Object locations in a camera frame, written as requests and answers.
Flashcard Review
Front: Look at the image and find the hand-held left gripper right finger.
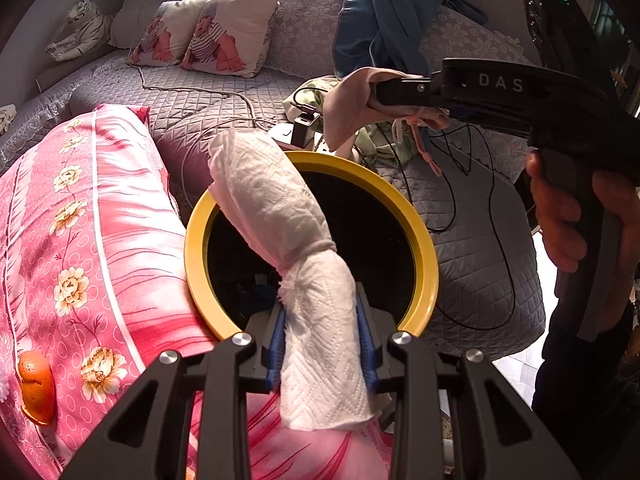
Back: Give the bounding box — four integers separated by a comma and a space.
355, 285, 584, 480

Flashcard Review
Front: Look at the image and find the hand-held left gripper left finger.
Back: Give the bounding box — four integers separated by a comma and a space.
60, 305, 288, 480

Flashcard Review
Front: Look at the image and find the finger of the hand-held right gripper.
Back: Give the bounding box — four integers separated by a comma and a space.
367, 72, 451, 113

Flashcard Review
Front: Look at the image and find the white paper tissue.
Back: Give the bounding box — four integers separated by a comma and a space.
207, 129, 394, 433

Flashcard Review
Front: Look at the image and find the pink cloth with strings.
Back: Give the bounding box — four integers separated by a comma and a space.
324, 66, 452, 177

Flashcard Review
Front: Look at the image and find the yellow-rimmed black bin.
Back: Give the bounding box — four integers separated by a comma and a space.
184, 151, 440, 344

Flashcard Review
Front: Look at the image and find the person's right hand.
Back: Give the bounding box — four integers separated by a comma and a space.
525, 150, 640, 332

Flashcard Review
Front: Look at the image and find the pale green cloth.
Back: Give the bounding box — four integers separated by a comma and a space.
282, 77, 417, 164

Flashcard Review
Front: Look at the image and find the blue curtain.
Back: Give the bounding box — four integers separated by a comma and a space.
334, 0, 489, 81

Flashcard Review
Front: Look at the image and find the black charger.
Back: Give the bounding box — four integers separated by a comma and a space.
291, 106, 321, 147

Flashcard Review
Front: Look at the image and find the white power strip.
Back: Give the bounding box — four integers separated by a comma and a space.
269, 125, 332, 155

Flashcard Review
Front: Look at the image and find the baby print pillow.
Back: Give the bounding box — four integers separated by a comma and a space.
180, 0, 285, 80
127, 0, 211, 68

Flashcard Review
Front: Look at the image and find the person's dark clothing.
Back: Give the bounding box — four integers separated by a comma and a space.
531, 260, 640, 480

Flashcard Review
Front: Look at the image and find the large tangerine peel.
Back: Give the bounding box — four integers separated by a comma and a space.
17, 350, 55, 427

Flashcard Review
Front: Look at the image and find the grey cushion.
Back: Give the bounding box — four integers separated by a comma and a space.
109, 0, 167, 51

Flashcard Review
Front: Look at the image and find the white tiger plush toy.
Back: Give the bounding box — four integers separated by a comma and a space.
45, 0, 114, 63

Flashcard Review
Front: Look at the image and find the black cable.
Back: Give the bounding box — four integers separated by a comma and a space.
372, 109, 519, 332

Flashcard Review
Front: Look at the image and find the grey cable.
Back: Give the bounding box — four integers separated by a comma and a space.
134, 62, 282, 213

